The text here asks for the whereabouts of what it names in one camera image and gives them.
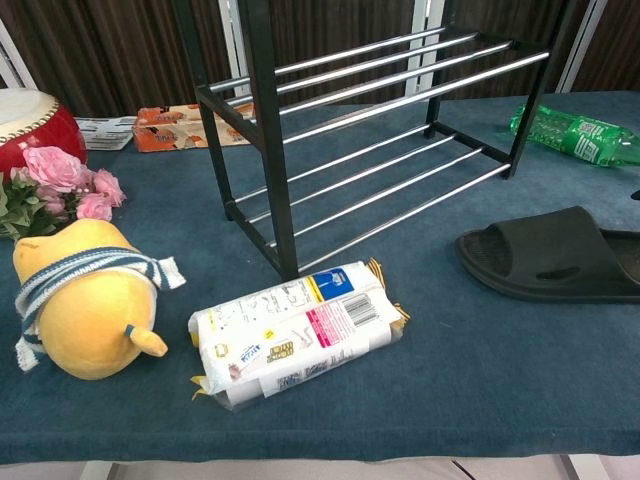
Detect black rubber slipper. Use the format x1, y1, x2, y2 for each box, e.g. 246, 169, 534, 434
454, 205, 640, 304

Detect black metal shoe rack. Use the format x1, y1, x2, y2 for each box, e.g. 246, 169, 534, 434
172, 0, 591, 281

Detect white wet wipes pack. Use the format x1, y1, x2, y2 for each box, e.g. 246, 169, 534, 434
188, 257, 411, 412

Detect blue table cloth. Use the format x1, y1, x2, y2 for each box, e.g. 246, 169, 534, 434
0, 89, 640, 464

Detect orange tissue box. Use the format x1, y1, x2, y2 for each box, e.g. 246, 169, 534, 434
131, 103, 261, 153

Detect yellow plush toy with scarf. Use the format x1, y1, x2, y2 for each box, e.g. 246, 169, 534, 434
12, 218, 187, 381

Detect white printed paper leaflet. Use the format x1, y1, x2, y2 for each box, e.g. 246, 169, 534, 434
74, 115, 137, 151

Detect green plastic bottle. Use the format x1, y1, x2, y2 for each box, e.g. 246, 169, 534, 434
508, 103, 640, 169

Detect pink artificial flower bouquet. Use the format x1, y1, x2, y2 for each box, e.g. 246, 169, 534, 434
0, 145, 127, 241

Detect red drum with white skin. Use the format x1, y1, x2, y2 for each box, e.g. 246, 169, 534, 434
0, 88, 90, 174

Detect white metal frame post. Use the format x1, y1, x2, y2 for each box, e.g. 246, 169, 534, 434
216, 0, 252, 97
554, 0, 610, 95
403, 0, 447, 97
0, 19, 27, 91

